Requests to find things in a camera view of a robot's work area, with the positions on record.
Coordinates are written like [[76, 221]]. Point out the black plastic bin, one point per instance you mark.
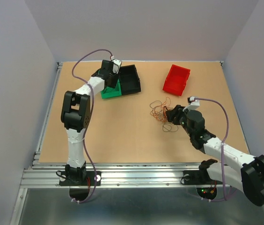
[[129, 80]]

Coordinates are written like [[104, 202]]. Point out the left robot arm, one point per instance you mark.
[[76, 115]]

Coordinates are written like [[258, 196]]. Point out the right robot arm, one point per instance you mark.
[[233, 167]]

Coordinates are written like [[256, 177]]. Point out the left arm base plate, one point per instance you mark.
[[66, 180]]

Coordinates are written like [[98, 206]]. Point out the red plastic bin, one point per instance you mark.
[[176, 80]]

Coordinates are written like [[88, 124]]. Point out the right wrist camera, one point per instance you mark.
[[193, 104]]

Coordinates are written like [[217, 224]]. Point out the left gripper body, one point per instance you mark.
[[114, 78]]

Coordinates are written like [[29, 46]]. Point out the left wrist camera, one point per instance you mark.
[[116, 64]]

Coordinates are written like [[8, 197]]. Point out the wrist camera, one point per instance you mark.
[[193, 104], [116, 64]]

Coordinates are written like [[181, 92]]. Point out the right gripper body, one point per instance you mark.
[[181, 117]]

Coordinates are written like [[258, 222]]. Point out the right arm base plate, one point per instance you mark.
[[194, 177]]

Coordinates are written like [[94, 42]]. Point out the green plastic bin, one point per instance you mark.
[[109, 92]]

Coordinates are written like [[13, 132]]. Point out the aluminium rail frame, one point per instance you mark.
[[141, 165]]

